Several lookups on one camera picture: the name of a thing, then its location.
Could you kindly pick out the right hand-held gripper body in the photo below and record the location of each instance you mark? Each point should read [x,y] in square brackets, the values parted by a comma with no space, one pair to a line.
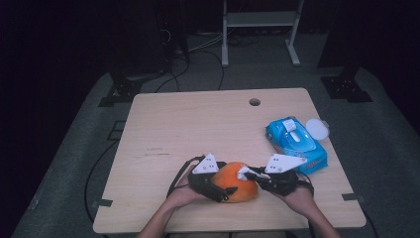
[284,163]

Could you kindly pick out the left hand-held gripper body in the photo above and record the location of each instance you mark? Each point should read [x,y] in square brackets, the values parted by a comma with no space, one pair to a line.
[205,165]

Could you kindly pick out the white wet wipe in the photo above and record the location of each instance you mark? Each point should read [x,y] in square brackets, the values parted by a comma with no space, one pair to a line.
[243,172]

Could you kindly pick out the orange round fruit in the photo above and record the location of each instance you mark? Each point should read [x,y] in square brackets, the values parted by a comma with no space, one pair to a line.
[228,178]

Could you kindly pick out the blue wet wipe pack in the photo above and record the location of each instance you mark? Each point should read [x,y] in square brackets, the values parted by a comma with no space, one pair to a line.
[290,145]

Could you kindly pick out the person's left hand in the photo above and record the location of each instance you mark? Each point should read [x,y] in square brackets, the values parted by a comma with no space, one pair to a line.
[185,196]

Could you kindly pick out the person's right hand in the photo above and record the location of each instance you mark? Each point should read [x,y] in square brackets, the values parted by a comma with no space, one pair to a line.
[302,201]

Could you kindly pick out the black tape strip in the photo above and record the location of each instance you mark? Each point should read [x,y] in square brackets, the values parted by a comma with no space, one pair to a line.
[353,197]
[102,203]

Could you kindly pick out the black floor tape outline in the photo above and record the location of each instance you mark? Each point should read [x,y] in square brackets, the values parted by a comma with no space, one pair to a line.
[114,132]

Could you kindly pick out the black stand base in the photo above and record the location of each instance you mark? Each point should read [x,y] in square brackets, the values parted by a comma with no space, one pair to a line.
[346,89]
[120,92]

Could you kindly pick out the white metal stand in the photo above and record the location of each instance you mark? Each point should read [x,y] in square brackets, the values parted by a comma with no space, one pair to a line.
[257,19]

